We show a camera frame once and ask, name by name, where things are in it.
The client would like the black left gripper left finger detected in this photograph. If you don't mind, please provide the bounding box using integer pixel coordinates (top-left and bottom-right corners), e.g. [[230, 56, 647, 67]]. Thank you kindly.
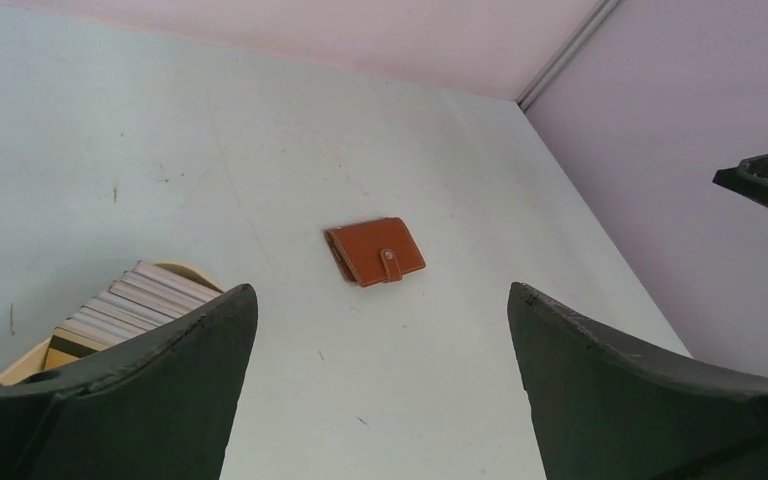
[[0, 284, 258, 479]]

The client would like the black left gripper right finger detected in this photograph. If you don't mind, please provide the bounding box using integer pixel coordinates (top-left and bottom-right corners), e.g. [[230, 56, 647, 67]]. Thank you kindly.
[[507, 283, 768, 479]]

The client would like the brown leather card holder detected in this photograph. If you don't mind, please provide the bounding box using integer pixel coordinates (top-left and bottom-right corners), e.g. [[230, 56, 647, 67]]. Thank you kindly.
[[324, 217, 426, 288]]

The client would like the stack of credit cards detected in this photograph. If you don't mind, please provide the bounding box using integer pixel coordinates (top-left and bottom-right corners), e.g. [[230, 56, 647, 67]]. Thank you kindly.
[[47, 260, 223, 360]]

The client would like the beige oval card tray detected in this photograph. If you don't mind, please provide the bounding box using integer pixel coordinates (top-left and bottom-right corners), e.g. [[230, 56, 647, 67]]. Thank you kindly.
[[0, 260, 228, 387]]

